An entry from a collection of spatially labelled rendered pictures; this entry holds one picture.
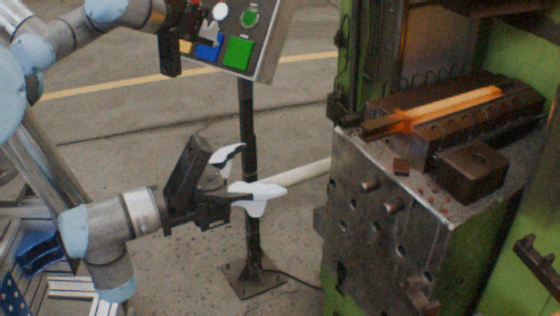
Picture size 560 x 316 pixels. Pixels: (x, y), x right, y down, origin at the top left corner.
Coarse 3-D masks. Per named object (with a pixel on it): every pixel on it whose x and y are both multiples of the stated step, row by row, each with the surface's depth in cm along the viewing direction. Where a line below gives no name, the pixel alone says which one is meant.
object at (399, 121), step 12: (456, 96) 99; (468, 96) 99; (480, 96) 99; (492, 96) 102; (420, 108) 94; (432, 108) 94; (444, 108) 95; (372, 120) 89; (384, 120) 89; (396, 120) 89; (408, 120) 89; (372, 132) 89; (384, 132) 90; (396, 132) 91; (408, 132) 91
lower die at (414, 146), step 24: (480, 72) 117; (384, 96) 104; (408, 96) 105; (432, 96) 103; (504, 96) 102; (528, 96) 104; (432, 120) 93; (480, 120) 94; (504, 120) 98; (408, 144) 93; (432, 144) 88; (432, 168) 93
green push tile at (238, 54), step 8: (232, 40) 118; (240, 40) 116; (248, 40) 115; (232, 48) 118; (240, 48) 116; (248, 48) 115; (224, 56) 119; (232, 56) 118; (240, 56) 116; (248, 56) 115; (224, 64) 119; (232, 64) 118; (240, 64) 116
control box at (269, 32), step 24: (216, 0) 122; (240, 0) 118; (264, 0) 114; (288, 0) 114; (240, 24) 117; (264, 24) 114; (288, 24) 118; (192, 48) 126; (264, 48) 114; (240, 72) 117; (264, 72) 117
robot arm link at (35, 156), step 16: (0, 32) 55; (32, 112) 66; (32, 128) 66; (16, 144) 65; (32, 144) 66; (48, 144) 69; (16, 160) 67; (32, 160) 67; (48, 160) 70; (64, 160) 74; (32, 176) 69; (48, 176) 70; (64, 176) 73; (48, 192) 72; (64, 192) 74; (80, 192) 77; (48, 208) 75; (64, 208) 75
